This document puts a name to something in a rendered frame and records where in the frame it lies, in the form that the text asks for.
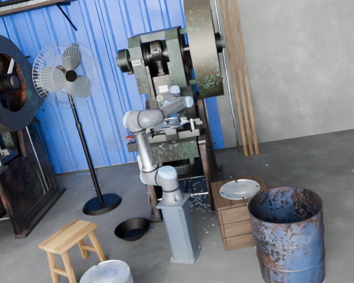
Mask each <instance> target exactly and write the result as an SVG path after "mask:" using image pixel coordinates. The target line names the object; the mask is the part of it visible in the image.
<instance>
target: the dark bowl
mask: <svg viewBox="0 0 354 283"><path fill-rule="evenodd" d="M150 225H151V223H150V221H149V220H148V219H146V218H143V217H137V218H131V219H128V220H126V221H124V222H122V223H120V224H119V225H118V226H117V227H116V228H115V231H114V234H115V236H116V237H118V238H121V239H123V240H126V241H136V240H138V239H140V238H142V237H143V236H144V234H145V233H146V232H147V230H148V229H149V227H150Z"/></svg>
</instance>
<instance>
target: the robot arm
mask: <svg viewBox="0 0 354 283"><path fill-rule="evenodd" d="M192 105H193V98H192V97H187V96H186V97H182V96H181V91H180V88H179V87H178V86H177V85H174V86H172V87H171V88H170V94H169V96H168V97H167V98H166V100H165V101H164V103H163V107H161V108H156V109H152V110H138V111H135V110H132V111H127V113H126V114H125V115H124V118H123V124H124V126H125V127H126V128H127V129H129V131H130V133H131V134H133V136H134V140H135V143H136V145H137V149H138V152H139V156H140V159H141V162H142V165H143V167H142V170H141V171H140V179H141V181H142V182H143V183H144V184H147V185H157V186H162V190H163V195H162V201H163V204H165V205H168V206H171V205H176V204H179V203H181V202H182V201H183V200H184V198H185V197H184V194H183V192H182V190H181V188H180V186H179V181H178V176H177V172H176V169H175V168H174V167H172V166H163V167H160V168H159V167H158V164H157V163H155V160H154V158H153V154H152V151H151V147H150V144H149V141H148V137H147V133H146V130H147V129H148V128H150V127H154V126H156V125H158V124H160V123H162V122H163V121H164V119H165V118H167V117H170V116H171V115H173V114H175V113H176V114H177V118H178V120H179V123H180V124H181V125H183V123H185V122H187V120H186V119H187V117H188V114H187V113H188V112H187V111H188V110H187V107H191V106H192Z"/></svg>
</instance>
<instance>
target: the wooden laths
mask: <svg viewBox="0 0 354 283"><path fill-rule="evenodd" d="M214 2H215V8H216V16H217V23H218V27H219V33H220V35H221V28H220V21H219V14H218V10H217V3H216V0H214ZM233 3H234V10H235V18H236V23H237V30H238V38H239V45H240V52H241V57H242V64H243V72H244V79H245V84H246V91H247V98H248V105H249V113H250V118H251V125H252V132H253V139H254V144H255V151H256V154H259V153H258V145H257V138H256V130H255V123H254V118H253V110H252V103H251V96H250V91H249V84H248V76H247V69H246V62H245V57H244V49H243V42H242V35H241V30H240V22H239V15H238V7H237V0H233ZM227 4H228V11H229V18H230V26H231V30H232V37H233V44H234V51H235V59H236V63H237V70H238V77H239V85H240V92H241V97H242V104H243V111H244V118H245V123H246V130H247V137H248V144H249V152H250V155H253V150H252V143H251V136H250V131H249V124H248V116H247V109H246V102H245V97H244V90H243V83H242V76H241V71H240V64H239V56H238V49H237V42H236V37H235V30H234V23H233V15H232V8H231V4H230V0H227ZM221 6H222V11H223V18H224V25H225V32H226V39H227V43H228V50H229V57H230V64H231V69H232V76H233V83H234V90H235V97H236V101H237V109H238V116H239V123H240V130H241V134H242V141H243V148H244V155H245V156H248V154H247V147H246V140H245V136H244V128H243V121H242V114H241V110H240V102H239V95H238V88H237V81H236V77H235V69H234V62H233V55H232V48H231V44H230V36H229V29H228V22H227V18H226V10H225V3H224V0H221ZM223 59H224V66H225V73H226V79H227V84H228V91H229V98H230V105H231V109H232V116H233V122H234V130H235V137H236V141H237V148H238V154H239V157H240V150H239V143H238V135H237V128H236V124H235V117H234V111H233V104H232V97H231V92H230V85H229V78H228V71H227V67H226V60H225V53H224V49H223Z"/></svg>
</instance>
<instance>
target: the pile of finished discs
mask: <svg viewBox="0 0 354 283"><path fill-rule="evenodd" d="M257 185H258V187H256V186H257ZM259 190H260V186H259V183H257V182H255V181H253V180H238V181H237V182H236V181H231V182H229V183H226V184H225V185H223V186H222V187H221V188H220V195H221V196H222V197H224V198H226V199H233V200H238V199H243V198H242V197H245V198H244V199H246V198H249V197H252V196H254V195H255V194H257V193H258V192H259ZM222 192H223V194H221V193H222Z"/></svg>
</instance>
